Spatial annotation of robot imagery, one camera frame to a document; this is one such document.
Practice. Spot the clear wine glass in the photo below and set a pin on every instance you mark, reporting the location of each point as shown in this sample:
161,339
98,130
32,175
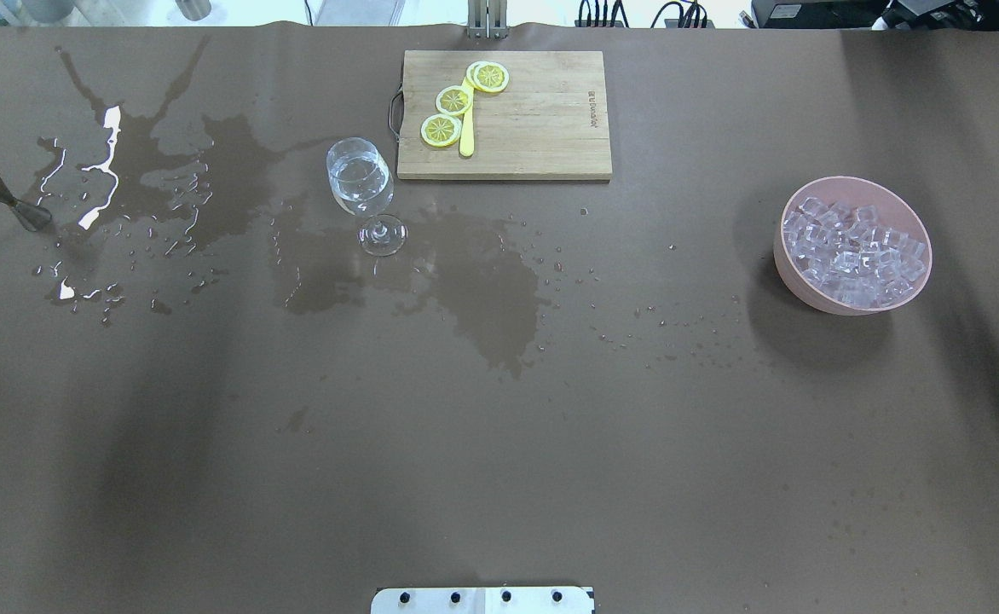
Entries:
361,184

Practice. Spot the pile of ice cubes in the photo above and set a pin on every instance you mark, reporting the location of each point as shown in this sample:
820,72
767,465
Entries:
848,254

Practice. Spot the yellow plastic knife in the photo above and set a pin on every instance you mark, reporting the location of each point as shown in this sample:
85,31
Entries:
466,144

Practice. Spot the bamboo cutting board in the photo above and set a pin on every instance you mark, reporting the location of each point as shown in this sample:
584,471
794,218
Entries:
550,123

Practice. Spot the middle lemon slice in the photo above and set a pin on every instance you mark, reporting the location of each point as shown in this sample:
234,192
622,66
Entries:
455,100

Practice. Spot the far lemon slice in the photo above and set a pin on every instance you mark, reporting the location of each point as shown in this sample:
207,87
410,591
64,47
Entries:
487,76

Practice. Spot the pink bowl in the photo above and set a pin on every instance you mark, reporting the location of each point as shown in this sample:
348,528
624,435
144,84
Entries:
856,191

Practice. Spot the black monitor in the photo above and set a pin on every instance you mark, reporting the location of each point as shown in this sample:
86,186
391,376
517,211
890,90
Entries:
975,16

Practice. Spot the lemon slice near handle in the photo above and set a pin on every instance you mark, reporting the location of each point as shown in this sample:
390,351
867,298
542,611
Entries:
441,130

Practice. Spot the aluminium frame post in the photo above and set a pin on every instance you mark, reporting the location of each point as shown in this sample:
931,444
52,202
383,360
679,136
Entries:
487,19

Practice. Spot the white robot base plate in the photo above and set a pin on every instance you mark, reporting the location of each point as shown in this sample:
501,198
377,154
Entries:
498,599

